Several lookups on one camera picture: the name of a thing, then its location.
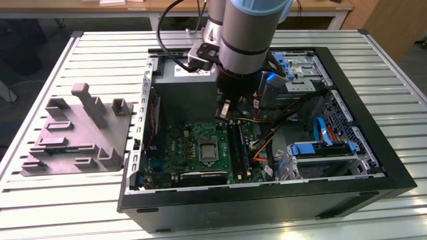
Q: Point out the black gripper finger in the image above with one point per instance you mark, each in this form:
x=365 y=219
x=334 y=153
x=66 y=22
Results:
x=240 y=105
x=223 y=111

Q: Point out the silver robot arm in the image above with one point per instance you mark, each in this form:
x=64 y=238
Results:
x=243 y=30

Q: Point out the CPU socket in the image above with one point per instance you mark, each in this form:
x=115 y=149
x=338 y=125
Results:
x=208 y=163

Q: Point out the grey power supply unit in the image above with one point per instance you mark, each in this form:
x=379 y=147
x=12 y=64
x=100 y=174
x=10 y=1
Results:
x=183 y=100

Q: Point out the black RAM slot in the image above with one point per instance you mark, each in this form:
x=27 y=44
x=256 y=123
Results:
x=242 y=142
x=236 y=142
x=232 y=142

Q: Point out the blue drive carrier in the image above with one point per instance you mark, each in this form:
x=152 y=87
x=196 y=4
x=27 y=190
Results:
x=288 y=72

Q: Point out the silver drive cage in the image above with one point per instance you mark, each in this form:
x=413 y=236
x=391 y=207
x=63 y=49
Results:
x=301 y=86

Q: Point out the black case fan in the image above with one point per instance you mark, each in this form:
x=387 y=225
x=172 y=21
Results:
x=158 y=117

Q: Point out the green motherboard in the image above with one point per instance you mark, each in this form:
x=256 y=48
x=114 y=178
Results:
x=180 y=150

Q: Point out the hard disk in blue carrier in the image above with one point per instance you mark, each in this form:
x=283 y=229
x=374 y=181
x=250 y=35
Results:
x=305 y=149

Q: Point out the black graphics card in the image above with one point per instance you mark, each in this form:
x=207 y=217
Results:
x=203 y=176

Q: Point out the blue video port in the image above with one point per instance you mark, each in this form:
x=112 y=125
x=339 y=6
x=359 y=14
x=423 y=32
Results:
x=158 y=166

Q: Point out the silver disk bay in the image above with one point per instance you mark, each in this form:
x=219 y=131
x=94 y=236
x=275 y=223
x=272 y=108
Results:
x=321 y=160

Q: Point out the black PC case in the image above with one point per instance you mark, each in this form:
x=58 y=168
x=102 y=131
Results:
x=267 y=207

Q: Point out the grey parts rack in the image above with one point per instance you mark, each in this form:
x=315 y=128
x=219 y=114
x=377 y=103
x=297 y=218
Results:
x=76 y=125

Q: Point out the wooden cabinet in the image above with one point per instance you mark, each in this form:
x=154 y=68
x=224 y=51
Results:
x=394 y=25

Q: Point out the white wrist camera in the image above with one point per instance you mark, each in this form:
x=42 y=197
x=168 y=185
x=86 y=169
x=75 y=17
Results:
x=200 y=56

